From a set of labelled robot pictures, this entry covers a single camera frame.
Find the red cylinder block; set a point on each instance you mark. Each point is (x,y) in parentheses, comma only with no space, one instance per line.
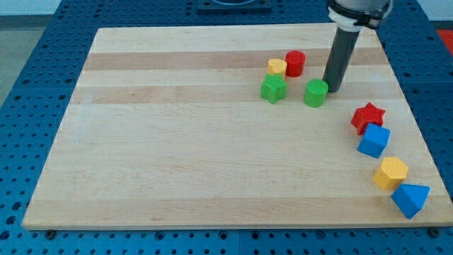
(295,63)

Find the green cylinder block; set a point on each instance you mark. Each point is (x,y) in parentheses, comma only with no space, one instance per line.
(315,94)

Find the wooden board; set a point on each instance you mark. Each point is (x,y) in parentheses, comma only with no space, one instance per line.
(166,130)

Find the blue cube block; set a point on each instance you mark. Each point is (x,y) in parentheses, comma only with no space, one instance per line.
(374,140)

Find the green star block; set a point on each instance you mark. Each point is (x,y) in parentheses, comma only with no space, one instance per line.
(273,88)

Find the red star block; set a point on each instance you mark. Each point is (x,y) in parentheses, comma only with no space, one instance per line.
(363,116)

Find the yellow hexagon block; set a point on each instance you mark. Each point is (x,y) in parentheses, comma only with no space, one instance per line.
(391,173)

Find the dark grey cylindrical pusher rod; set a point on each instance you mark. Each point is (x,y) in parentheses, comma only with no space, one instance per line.
(339,58)

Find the blue triangle block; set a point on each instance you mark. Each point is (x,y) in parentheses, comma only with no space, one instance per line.
(410,198)

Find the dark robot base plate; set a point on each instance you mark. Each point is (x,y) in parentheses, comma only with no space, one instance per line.
(211,6)

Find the yellow heart block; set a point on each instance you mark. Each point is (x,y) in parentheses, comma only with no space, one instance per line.
(277,66)

